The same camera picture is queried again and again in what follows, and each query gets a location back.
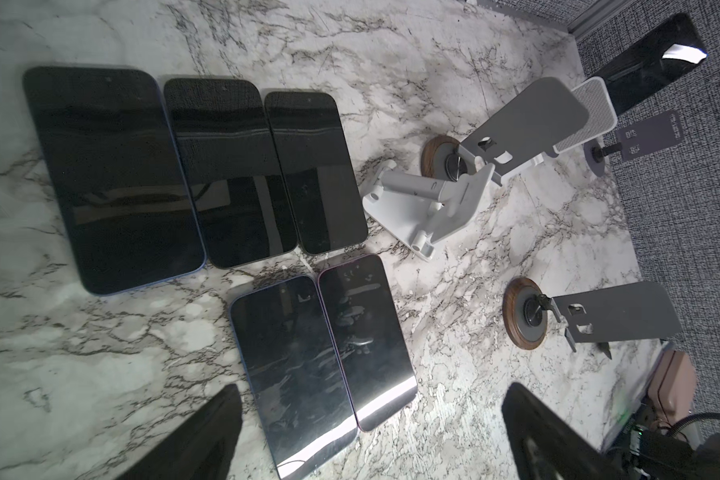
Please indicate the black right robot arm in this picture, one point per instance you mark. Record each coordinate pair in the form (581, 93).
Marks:
(646, 449)

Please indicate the white phone stand left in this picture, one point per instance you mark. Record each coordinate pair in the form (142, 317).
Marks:
(422, 212)

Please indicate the empty grey wood-base stand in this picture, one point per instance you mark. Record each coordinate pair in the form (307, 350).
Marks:
(629, 312)

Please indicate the grey round stand right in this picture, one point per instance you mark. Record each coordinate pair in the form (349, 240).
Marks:
(642, 138)

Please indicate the black smartphone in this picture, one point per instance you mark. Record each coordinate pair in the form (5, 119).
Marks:
(318, 173)
(367, 334)
(294, 375)
(116, 174)
(231, 166)
(668, 52)

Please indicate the grey wood-base stand rear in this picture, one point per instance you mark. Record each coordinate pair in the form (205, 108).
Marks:
(532, 123)

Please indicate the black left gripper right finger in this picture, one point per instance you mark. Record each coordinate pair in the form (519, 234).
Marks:
(544, 446)

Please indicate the pink flat box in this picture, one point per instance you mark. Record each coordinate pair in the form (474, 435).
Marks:
(672, 387)

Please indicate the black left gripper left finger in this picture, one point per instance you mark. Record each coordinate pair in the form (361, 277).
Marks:
(202, 447)

